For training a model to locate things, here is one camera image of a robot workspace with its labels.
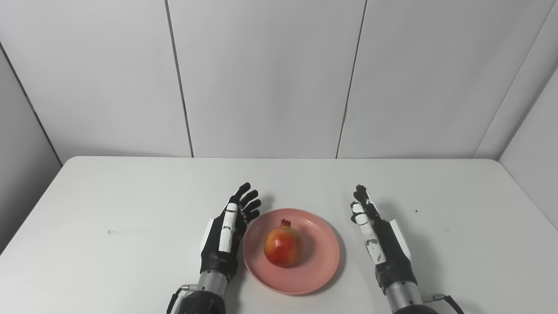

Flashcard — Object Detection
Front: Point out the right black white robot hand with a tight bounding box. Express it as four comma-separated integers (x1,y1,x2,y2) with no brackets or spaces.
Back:
350,185,417,294

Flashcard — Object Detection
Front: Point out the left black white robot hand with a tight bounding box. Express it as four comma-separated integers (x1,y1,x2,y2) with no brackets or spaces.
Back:
200,182,262,280

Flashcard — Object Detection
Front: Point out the red yellow pomegranate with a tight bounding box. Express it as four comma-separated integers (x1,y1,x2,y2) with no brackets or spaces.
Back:
264,219,303,268

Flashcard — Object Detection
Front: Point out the pink round plate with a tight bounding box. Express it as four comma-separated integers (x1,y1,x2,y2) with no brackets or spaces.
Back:
242,208,340,296

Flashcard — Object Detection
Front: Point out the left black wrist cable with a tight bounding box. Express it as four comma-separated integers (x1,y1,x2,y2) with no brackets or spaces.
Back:
166,284,198,314

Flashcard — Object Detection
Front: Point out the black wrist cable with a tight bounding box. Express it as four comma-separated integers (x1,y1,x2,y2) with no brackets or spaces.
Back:
422,294,465,314
166,284,198,314

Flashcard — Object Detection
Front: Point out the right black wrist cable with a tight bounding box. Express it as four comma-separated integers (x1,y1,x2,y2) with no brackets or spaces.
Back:
422,294,465,314

